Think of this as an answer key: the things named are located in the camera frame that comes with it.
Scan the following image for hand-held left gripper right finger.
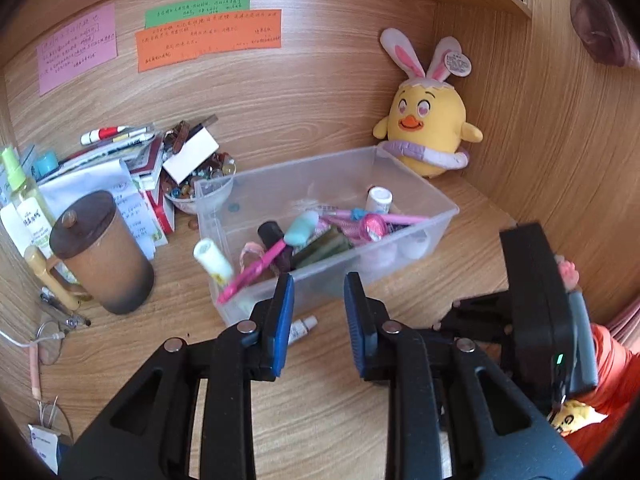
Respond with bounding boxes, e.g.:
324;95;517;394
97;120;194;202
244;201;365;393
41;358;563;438
343;271;586;480

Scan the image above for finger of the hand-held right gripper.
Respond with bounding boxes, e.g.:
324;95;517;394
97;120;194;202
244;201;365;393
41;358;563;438
432;294;513;348

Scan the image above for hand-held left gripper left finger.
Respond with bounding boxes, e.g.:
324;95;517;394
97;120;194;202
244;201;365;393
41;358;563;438
57;272;296;480

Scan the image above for pink brush with teal cap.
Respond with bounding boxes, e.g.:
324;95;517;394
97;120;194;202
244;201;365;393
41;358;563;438
216;210;321;304

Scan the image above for pink rope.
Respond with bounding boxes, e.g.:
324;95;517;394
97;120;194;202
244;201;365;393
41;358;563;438
239;242;273;276

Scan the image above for green glass bottle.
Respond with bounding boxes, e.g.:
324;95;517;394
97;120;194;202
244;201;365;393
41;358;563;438
292;232;353;268

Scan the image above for pink round container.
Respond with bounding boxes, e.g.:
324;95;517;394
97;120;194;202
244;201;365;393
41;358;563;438
361;213;390;240

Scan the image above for clear plastic storage box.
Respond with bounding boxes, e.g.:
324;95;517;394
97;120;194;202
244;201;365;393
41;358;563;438
193;146;461;326

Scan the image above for person's right forearm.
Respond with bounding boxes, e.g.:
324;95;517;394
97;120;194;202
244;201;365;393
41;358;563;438
575;324;635;413

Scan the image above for small white tube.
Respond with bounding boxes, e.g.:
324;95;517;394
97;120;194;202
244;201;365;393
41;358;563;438
287;315;319;346

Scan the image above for dark maroon tube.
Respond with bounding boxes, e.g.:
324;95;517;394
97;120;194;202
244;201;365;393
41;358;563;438
257;221;293;271

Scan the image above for white round jar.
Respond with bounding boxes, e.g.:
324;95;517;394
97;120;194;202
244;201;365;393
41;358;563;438
397;232;431;261

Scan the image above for pink striped cloth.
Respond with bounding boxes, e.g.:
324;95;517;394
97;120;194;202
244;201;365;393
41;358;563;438
607;295;640;346

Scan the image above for white tube with yellow label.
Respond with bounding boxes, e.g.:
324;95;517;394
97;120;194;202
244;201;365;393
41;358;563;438
193;238;235;283

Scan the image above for pink pen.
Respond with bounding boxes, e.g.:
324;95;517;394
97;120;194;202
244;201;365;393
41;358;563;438
320;210;431;226

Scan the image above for small white bottle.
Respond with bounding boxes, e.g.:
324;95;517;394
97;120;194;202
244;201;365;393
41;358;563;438
365;186;393;215

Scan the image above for orange jacket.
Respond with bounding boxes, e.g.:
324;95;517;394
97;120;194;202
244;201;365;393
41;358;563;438
562;407;626;463

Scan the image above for glass bowl of beads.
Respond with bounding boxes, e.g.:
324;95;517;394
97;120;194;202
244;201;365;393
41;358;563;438
162;152;236;215

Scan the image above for red and white carton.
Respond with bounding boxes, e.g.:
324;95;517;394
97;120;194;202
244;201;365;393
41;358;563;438
142;187;176;235

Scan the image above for brown lidded mug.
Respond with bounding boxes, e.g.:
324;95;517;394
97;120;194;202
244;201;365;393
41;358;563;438
25;190;156;316

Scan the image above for yellow chick plush toy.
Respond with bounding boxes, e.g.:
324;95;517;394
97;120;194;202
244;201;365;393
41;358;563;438
372;27;485;179

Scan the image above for brown leather pouch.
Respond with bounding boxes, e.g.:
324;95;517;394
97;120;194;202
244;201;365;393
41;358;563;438
162;120;193;153

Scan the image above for eyeglasses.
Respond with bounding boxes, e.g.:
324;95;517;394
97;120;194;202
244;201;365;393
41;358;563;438
35;319;75;443

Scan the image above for pile of books and papers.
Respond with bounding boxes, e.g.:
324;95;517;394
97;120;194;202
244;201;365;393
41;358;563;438
30;130;176;261

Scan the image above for white pen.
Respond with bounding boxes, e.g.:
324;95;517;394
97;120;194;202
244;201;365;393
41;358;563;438
112;130;156;144

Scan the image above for red and white marker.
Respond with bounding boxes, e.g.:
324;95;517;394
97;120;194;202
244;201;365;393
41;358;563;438
81;124;138;145

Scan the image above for blue and white card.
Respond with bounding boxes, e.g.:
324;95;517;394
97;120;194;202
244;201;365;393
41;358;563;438
27;424;71;476

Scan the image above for dusky pink cloth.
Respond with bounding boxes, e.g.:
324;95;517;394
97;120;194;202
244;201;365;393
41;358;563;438
570;0;640;68

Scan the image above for yellow green spray bottle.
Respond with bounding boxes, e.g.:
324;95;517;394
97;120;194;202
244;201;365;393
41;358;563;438
0;146;56;256

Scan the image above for orange paper note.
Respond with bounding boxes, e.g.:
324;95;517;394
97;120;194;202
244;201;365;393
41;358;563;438
135;9;283;73

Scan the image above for green paper note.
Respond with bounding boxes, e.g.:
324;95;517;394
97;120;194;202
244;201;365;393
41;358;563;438
145;0;251;30

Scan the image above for pink paper note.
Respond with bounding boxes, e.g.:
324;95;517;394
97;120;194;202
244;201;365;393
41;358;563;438
36;2;118;97

